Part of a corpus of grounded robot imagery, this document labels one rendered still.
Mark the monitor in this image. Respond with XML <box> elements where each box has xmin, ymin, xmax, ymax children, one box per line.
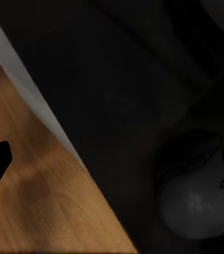
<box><xmin>177</xmin><ymin>0</ymin><xmax>224</xmax><ymax>133</ymax></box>

